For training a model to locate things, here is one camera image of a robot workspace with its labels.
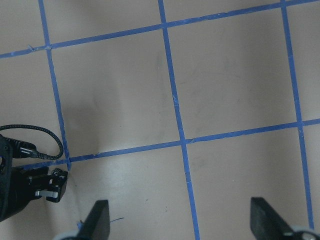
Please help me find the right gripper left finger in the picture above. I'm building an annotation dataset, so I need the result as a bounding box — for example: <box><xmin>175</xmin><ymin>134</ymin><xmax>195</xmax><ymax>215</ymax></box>
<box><xmin>75</xmin><ymin>200</ymin><xmax>111</xmax><ymax>240</ymax></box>

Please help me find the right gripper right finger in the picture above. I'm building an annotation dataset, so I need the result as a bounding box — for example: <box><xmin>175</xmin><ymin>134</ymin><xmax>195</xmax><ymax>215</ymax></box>
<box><xmin>250</xmin><ymin>197</ymin><xmax>300</xmax><ymax>240</ymax></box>

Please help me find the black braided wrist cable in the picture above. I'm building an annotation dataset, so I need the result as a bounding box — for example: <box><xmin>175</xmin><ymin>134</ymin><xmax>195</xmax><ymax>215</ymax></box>
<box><xmin>0</xmin><ymin>124</ymin><xmax>64</xmax><ymax>161</ymax></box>

